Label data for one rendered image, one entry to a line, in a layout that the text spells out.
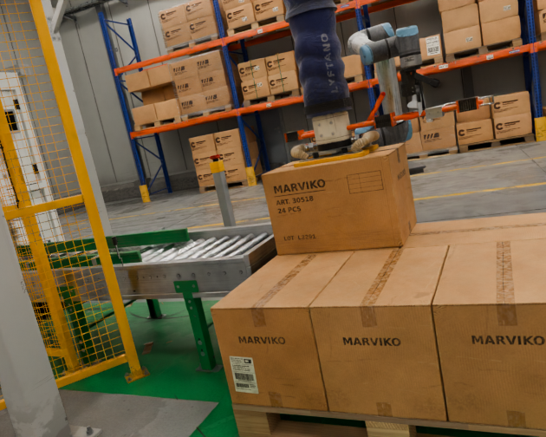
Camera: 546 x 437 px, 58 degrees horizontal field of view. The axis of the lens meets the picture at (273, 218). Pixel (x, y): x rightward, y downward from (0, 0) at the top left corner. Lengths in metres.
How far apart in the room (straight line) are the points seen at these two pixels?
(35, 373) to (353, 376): 1.29
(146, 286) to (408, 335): 1.49
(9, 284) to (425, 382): 1.60
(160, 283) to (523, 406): 1.70
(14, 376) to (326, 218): 1.43
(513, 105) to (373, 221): 7.49
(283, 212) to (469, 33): 7.53
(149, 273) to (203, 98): 8.20
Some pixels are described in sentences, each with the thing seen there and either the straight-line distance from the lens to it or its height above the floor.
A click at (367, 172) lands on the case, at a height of 0.89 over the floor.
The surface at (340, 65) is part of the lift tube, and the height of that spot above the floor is 1.35.
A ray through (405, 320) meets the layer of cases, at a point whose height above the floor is 0.49.
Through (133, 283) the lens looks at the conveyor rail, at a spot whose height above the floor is 0.49.
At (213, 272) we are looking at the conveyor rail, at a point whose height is 0.53.
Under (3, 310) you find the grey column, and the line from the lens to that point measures 2.20.
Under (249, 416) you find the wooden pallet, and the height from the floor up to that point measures 0.10.
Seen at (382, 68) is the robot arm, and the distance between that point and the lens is 2.98.
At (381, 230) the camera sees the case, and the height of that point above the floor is 0.63.
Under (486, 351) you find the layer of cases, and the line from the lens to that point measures 1.62.
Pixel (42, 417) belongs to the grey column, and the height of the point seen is 0.19.
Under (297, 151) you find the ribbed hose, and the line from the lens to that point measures 2.31.
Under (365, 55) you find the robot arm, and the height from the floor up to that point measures 1.37.
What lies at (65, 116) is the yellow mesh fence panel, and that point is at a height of 1.39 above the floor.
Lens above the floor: 1.16
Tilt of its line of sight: 11 degrees down
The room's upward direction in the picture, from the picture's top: 11 degrees counter-clockwise
